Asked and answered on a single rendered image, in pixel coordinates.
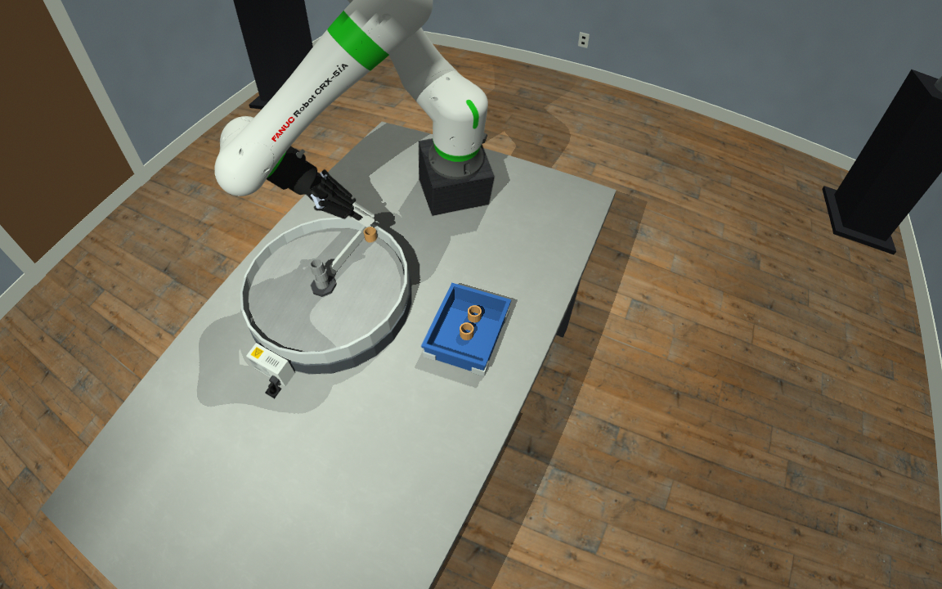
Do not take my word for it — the blue plastic crate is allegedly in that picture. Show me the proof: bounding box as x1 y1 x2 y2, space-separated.
421 283 511 376

